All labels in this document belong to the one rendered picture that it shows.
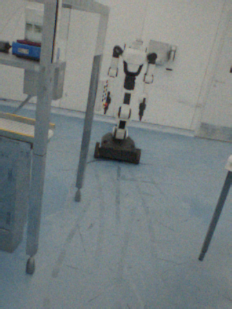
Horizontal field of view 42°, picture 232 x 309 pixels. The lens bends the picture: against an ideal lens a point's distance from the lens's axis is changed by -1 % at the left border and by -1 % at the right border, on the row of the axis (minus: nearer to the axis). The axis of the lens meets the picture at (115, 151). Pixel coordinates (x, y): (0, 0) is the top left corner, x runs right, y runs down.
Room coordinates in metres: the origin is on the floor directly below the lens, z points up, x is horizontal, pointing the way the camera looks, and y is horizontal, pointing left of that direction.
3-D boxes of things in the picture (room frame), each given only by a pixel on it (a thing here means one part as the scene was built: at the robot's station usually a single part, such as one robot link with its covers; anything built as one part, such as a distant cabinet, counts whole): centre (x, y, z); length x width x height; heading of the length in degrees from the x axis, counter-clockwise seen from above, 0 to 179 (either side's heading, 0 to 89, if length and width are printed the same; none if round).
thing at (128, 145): (3.87, -0.01, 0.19); 0.64 x 0.52 x 0.33; 3
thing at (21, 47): (1.78, 0.54, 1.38); 0.21 x 0.20 x 0.09; 172
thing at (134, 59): (3.89, -0.01, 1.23); 0.34 x 0.30 x 0.36; 93
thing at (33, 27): (1.77, 0.54, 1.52); 0.15 x 0.15 x 0.19
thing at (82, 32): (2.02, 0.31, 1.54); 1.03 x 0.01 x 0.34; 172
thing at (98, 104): (2.55, 0.20, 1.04); 0.17 x 0.06 x 0.26; 172
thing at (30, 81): (1.86, 0.51, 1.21); 0.22 x 0.11 x 0.20; 82
